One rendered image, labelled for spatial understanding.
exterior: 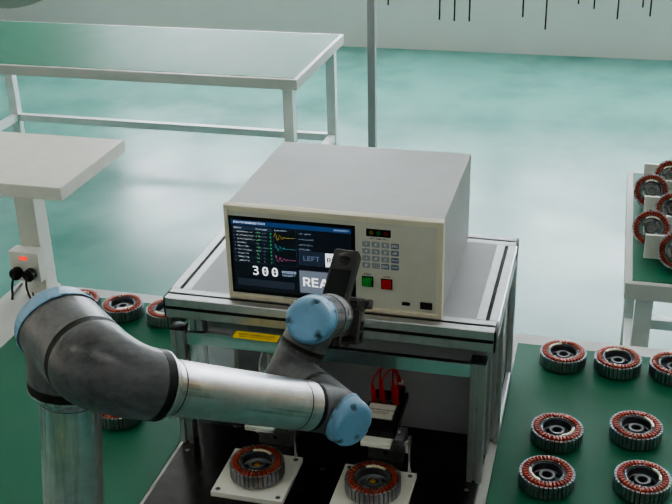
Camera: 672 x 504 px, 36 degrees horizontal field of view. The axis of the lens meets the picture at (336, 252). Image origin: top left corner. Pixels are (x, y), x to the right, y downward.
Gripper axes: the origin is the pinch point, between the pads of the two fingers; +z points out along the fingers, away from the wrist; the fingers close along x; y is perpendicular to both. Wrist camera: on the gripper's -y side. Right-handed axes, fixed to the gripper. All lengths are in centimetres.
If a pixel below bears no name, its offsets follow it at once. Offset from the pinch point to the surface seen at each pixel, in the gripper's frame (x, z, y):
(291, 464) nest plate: -14.7, 17.7, 36.3
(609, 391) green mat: 49, 62, 18
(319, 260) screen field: -9.7, 6.2, -6.6
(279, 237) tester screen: -17.7, 4.4, -10.3
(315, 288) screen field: -10.7, 8.9, -0.9
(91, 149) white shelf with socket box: -85, 55, -29
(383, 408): 4.0, 15.4, 22.0
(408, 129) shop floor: -75, 450, -86
